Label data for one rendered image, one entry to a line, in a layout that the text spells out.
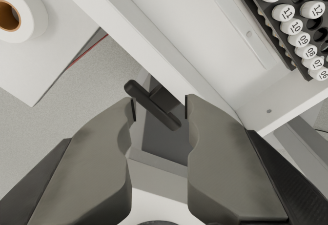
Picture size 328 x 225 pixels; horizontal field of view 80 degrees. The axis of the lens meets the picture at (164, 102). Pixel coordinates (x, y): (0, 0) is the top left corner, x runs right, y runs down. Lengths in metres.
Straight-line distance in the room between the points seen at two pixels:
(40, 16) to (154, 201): 0.38
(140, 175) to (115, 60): 0.82
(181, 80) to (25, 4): 0.23
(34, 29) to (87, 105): 1.03
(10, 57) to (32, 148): 1.36
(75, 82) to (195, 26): 1.09
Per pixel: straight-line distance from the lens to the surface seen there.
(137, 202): 0.45
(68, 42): 0.36
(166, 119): 0.20
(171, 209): 0.47
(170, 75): 0.16
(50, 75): 0.39
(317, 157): 1.22
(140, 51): 0.16
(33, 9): 0.33
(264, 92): 0.30
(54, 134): 1.57
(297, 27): 0.20
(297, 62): 0.23
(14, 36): 0.35
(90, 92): 1.29
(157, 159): 0.50
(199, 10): 0.25
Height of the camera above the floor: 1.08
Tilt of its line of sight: 60 degrees down
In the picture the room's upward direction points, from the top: 179 degrees clockwise
